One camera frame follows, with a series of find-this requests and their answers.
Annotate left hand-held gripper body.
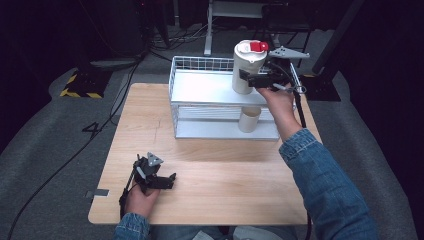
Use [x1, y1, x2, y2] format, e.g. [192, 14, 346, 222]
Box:
[132, 151, 165, 193]

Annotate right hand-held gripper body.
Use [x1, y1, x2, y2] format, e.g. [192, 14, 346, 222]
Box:
[262, 45, 311, 95]

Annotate person's left hand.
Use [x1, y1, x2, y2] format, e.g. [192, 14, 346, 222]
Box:
[124, 185, 161, 220]

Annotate person's right hand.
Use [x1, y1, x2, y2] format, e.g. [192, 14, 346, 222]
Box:
[257, 83, 303, 142]

